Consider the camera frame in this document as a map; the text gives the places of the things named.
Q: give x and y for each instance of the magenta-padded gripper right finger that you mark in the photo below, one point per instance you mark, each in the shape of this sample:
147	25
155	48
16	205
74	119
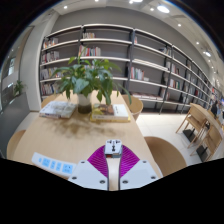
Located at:
140	173

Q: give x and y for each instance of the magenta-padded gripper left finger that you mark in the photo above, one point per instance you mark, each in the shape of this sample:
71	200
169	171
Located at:
86	173

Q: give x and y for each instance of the small white charger block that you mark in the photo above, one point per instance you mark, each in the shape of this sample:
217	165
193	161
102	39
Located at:
113	148

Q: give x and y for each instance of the curved light wood chair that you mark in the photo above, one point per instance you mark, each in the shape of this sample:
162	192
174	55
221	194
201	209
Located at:
49	99
15	141
165	155
136	106

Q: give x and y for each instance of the white power strip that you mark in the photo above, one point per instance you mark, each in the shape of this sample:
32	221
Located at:
53	164

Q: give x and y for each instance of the yellow-edged picture book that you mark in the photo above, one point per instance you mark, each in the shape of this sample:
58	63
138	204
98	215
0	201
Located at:
111	111

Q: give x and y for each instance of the white and blue book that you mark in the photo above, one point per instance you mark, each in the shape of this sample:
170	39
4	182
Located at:
57	109

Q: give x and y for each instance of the green potted plant white vase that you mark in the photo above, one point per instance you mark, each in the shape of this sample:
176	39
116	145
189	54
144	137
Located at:
84	101

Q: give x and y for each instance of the light wood side table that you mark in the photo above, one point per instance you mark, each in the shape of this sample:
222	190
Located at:
205	113

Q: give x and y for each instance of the person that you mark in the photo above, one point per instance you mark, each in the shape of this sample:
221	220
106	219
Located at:
215	108

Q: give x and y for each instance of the small background potted plant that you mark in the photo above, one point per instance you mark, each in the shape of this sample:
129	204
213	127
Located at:
18	87

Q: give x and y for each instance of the grey bookshelf unit with books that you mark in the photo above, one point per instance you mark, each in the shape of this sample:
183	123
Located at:
146	53

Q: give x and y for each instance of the ceiling lights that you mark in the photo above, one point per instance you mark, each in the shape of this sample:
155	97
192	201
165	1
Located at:
163	9

